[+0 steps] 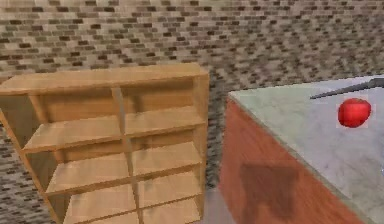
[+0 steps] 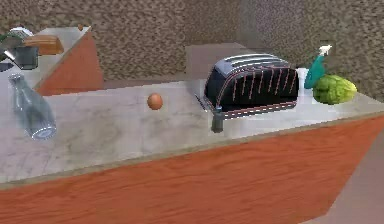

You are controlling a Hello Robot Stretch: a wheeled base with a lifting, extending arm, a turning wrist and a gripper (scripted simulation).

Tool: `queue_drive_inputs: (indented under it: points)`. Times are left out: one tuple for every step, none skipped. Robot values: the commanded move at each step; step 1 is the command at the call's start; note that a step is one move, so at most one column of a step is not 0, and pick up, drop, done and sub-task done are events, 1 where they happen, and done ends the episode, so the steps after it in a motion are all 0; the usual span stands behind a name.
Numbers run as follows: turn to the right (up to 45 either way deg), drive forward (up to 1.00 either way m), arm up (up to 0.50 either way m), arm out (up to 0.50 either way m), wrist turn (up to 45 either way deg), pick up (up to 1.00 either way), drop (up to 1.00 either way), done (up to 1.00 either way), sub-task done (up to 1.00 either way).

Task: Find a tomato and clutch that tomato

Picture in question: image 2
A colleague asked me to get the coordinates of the teal spray bottle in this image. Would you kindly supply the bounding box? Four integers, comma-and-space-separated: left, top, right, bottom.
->
304, 44, 333, 90

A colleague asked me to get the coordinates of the red wooden kitchen counter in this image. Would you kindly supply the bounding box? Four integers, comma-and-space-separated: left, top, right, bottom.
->
0, 26, 384, 224

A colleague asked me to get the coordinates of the dark metal pot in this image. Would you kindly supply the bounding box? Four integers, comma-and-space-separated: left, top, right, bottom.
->
2, 45, 40, 71

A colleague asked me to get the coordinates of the brown egg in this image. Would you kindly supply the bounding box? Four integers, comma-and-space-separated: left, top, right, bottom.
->
147, 93, 164, 111

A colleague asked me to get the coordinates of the clear glass bottle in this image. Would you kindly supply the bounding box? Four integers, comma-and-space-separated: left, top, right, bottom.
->
7, 73, 58, 141

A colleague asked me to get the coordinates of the green lettuce head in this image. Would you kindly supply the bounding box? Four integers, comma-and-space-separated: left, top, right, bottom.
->
312, 74, 358, 106

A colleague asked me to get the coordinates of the brown bread loaf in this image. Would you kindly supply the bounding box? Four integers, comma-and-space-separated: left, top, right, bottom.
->
23, 34, 65, 56

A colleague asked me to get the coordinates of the black and silver toaster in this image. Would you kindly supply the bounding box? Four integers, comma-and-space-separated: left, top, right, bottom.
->
195, 53, 300, 134

